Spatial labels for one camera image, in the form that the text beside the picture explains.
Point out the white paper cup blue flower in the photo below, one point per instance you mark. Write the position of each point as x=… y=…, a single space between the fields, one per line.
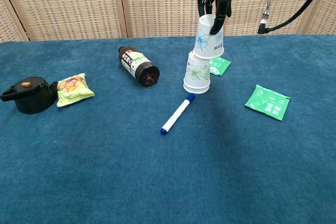
x=207 y=43

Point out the white paper cup green flower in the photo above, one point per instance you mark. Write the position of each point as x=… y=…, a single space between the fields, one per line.
x=197 y=72

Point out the green sachet packet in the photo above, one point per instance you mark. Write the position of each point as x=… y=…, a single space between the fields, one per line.
x=267 y=102
x=221 y=65

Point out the dark brown drink bottle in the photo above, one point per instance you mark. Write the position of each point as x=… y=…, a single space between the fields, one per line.
x=139 y=66

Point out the white blue marker pen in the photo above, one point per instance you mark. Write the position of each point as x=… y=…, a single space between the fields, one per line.
x=177 y=115

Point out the woven bamboo folding screen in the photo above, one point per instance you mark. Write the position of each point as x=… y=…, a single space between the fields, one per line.
x=78 y=3

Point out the yellow-green snack bag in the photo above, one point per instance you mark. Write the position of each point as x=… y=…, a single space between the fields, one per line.
x=73 y=89

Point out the blue carpet table cover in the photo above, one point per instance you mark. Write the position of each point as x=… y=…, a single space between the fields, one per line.
x=131 y=169

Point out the black teapot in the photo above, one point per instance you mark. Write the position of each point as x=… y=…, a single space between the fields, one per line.
x=31 y=95

